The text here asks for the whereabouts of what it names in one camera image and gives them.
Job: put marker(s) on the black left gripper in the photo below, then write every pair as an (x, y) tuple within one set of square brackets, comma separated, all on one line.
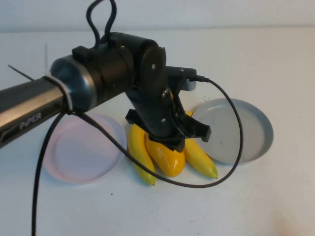
[(152, 115)]

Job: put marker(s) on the yellow mango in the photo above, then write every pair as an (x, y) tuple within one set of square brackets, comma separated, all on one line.
[(169, 162)]

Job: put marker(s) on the yellow banana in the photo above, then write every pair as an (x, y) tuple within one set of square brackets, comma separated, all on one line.
[(199, 159), (137, 145)]

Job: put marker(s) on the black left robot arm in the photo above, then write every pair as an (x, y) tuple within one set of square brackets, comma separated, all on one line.
[(110, 66)]

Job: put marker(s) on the grey-blue round plate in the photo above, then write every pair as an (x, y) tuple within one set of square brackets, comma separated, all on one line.
[(221, 142)]

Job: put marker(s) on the pink round plate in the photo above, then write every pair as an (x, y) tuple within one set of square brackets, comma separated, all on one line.
[(81, 157)]

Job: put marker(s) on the white zip tie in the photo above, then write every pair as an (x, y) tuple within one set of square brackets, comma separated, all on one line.
[(65, 93)]

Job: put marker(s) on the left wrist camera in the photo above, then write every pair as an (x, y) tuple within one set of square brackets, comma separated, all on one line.
[(182, 72)]

